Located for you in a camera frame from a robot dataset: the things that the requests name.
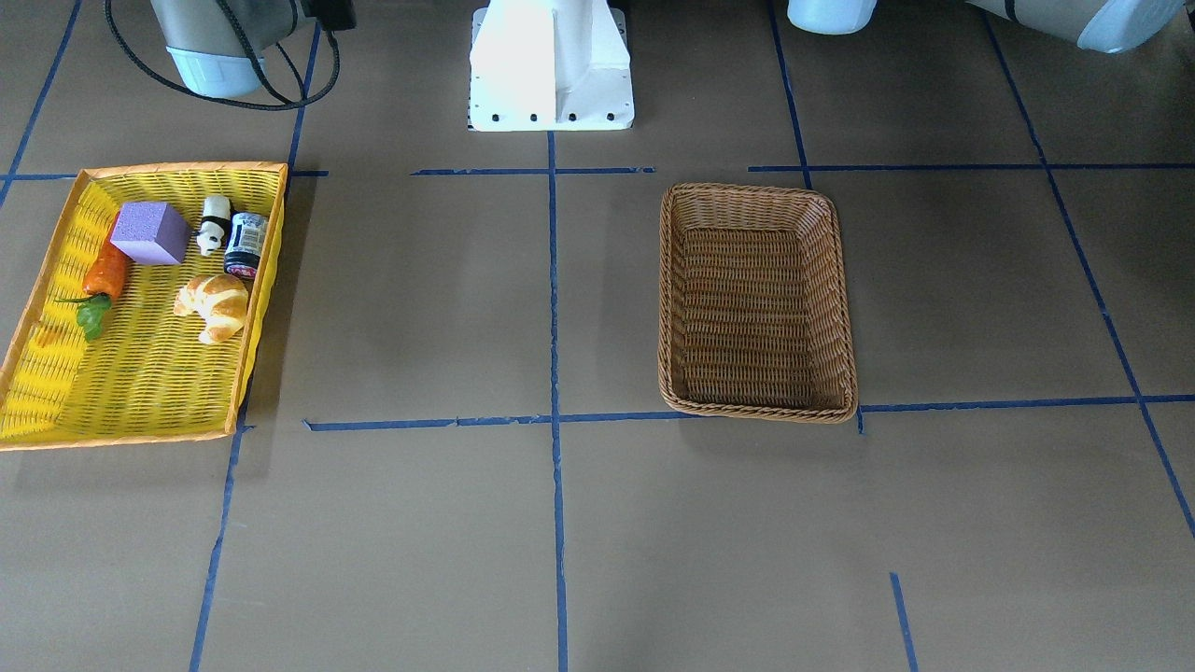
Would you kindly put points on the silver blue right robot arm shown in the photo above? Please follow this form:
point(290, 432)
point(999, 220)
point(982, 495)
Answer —
point(218, 47)

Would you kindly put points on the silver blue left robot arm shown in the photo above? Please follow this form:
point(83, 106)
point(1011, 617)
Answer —
point(1102, 26)

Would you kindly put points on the brown wicker basket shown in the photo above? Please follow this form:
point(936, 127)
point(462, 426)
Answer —
point(754, 312)

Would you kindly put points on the yellow plastic basket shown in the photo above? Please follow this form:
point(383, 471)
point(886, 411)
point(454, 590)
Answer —
point(147, 378)

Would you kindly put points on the black white can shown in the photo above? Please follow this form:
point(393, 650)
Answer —
point(242, 255)

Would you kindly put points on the toy croissant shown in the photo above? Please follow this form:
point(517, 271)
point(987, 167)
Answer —
point(220, 299)

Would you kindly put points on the panda figurine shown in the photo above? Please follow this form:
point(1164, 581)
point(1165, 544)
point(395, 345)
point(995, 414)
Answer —
point(215, 226)

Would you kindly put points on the purple foam cube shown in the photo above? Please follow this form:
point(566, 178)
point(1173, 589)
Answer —
point(151, 233)

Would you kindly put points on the toy carrot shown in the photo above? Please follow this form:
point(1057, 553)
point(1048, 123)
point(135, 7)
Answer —
point(103, 285)

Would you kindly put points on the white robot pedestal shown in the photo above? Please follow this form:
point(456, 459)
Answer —
point(550, 66)

